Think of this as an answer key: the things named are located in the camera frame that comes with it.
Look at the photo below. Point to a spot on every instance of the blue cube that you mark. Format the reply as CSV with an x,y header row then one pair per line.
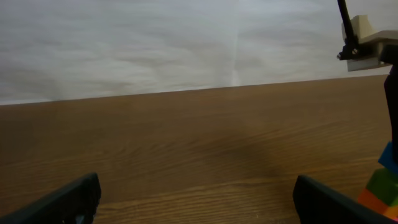
x,y
387,160

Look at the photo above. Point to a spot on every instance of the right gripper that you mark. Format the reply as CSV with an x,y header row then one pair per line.
x,y
390,54

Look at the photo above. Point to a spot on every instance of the red cube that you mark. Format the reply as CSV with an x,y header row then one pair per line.
x,y
395,219

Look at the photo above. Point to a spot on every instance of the orange cube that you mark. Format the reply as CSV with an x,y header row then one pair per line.
x,y
371,200

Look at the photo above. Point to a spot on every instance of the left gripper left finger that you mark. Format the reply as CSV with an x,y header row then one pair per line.
x,y
62,202

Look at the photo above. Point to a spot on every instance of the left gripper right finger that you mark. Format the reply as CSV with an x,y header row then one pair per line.
x,y
323,205

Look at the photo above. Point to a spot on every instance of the green cube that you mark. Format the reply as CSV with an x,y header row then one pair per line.
x,y
382,185

